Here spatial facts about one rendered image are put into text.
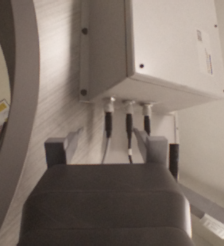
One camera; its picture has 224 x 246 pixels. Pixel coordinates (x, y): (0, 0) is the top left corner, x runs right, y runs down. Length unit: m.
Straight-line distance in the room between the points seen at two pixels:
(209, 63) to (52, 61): 0.23
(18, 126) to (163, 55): 0.18
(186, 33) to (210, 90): 0.08
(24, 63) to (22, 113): 0.06
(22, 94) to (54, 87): 0.07
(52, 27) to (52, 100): 0.12
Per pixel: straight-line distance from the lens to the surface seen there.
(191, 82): 0.25
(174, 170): 0.36
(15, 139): 0.21
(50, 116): 0.26
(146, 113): 0.30
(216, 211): 5.21
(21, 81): 0.22
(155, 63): 0.21
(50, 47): 0.30
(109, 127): 0.25
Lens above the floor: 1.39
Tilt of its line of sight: 29 degrees up
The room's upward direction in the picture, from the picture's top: 45 degrees clockwise
